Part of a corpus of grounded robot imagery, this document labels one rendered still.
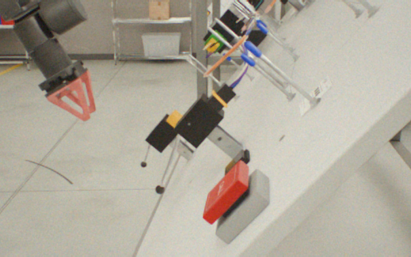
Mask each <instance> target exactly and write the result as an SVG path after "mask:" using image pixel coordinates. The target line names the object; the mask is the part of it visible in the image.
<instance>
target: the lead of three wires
mask: <svg viewBox="0 0 411 257"><path fill-rule="evenodd" d="M238 48H240V49H241V50H242V51H243V52H244V53H245V54H246V55H247V56H249V54H248V50H247V49H246V48H245V47H244V45H243V44H241V46H239V47H238ZM247 69H248V64H246V62H245V63H244V67H243V69H242V71H241V72H240V75H239V76H238V77H237V79H236V80H235V81H234V82H232V83H231V85H229V87H230V86H231V87H233V88H234V87H235V86H237V85H238V84H239V82H240V81H241V80H242V78H243V76H244V75H245V73H246V72H247Z"/></svg>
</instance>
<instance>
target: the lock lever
mask: <svg viewBox="0 0 411 257"><path fill-rule="evenodd" d="M180 138H181V135H180V134H178V135H177V139H176V142H175V144H174V146H173V149H172V152H171V156H170V158H169V160H168V164H167V166H166V170H165V172H164V176H163V178H162V181H161V182H159V185H160V187H165V185H164V183H165V180H166V177H167V175H168V172H169V169H170V166H171V163H172V161H173V157H174V155H175V153H176V151H177V147H178V145H179V141H180Z"/></svg>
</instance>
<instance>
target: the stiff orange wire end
mask: <svg viewBox="0 0 411 257"><path fill-rule="evenodd" d="M246 37H247V36H246V35H244V36H243V37H242V39H241V40H240V41H239V42H238V43H237V44H236V45H235V46H234V47H233V48H232V49H231V50H229V51H228V52H227V53H226V54H225V55H224V56H223V57H222V58H221V59H220V60H219V61H218V62H217V63H216V64H215V65H214V66H213V67H211V68H210V69H209V70H208V71H207V72H205V73H204V76H203V77H208V76H209V75H210V72H212V70H214V69H215V68H216V67H217V66H218V65H219V64H220V63H222V62H224V61H225V60H226V58H227V57H228V56H229V55H230V54H231V53H232V52H233V51H235V50H236V49H237V48H238V47H239V46H241V44H242V43H243V42H244V40H245V39H246Z"/></svg>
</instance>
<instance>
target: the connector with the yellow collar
mask: <svg viewBox="0 0 411 257"><path fill-rule="evenodd" d="M215 94H216V95H217V96H218V97H219V98H220V99H222V100H223V101H224V102H225V103H226V104H227V103H228V102H229V101H230V100H231V99H232V98H233V97H234V96H235V95H236V94H235V92H234V91H233V87H231V86H230V87H229V86H228V85H227V84H226V83H225V82H224V83H223V84H222V85H221V86H220V87H219V88H218V89H217V90H216V91H215ZM207 103H209V104H210V106H211V107H213V108H214V109H215V110H216V111H217V112H219V111H220V110H221V109H223V108H224V106H223V104H222V103H220V102H219V101H218V100H217V99H216V98H215V97H214V96H213V95H211V96H210V97H209V98H208V99H207Z"/></svg>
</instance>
